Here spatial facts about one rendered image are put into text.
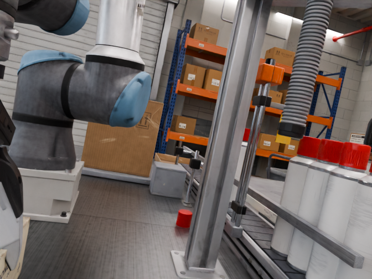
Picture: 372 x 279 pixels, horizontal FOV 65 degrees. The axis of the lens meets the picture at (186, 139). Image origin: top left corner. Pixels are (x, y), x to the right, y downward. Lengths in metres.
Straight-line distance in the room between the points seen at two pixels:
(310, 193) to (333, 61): 6.15
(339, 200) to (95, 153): 0.81
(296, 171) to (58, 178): 0.43
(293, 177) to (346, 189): 0.11
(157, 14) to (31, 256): 4.79
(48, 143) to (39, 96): 0.09
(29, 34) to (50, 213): 4.54
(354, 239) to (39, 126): 0.55
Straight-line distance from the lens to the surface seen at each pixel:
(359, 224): 0.41
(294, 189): 0.53
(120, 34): 0.59
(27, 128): 0.64
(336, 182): 0.44
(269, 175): 3.06
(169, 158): 1.69
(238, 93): 0.49
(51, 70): 0.63
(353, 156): 0.45
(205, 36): 4.53
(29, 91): 0.64
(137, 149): 1.05
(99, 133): 1.05
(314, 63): 0.41
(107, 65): 0.57
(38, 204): 0.63
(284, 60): 5.02
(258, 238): 0.60
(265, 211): 0.71
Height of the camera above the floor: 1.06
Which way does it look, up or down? 3 degrees down
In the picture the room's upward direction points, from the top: 12 degrees clockwise
